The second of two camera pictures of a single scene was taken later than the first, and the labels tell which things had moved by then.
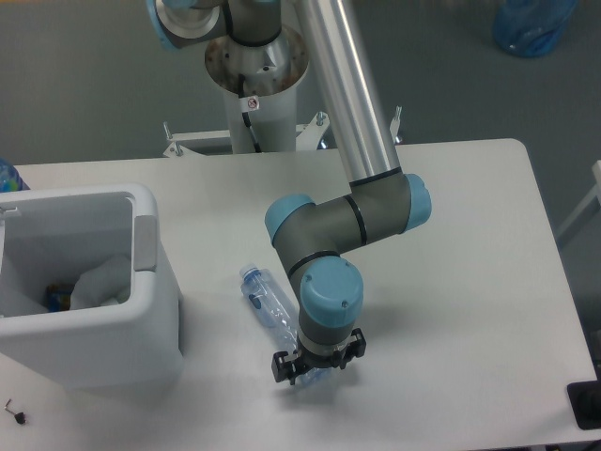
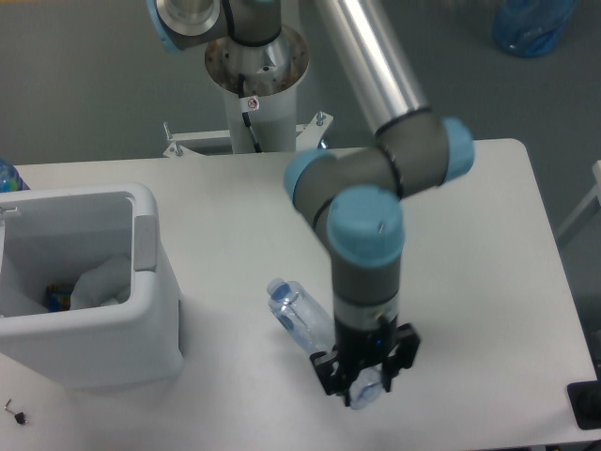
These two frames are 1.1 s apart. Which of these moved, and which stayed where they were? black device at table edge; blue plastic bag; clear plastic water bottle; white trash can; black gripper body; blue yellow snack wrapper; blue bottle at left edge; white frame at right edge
Moved: black gripper body; clear plastic water bottle
Stayed: white trash can; blue yellow snack wrapper; blue bottle at left edge; white frame at right edge; black device at table edge; blue plastic bag
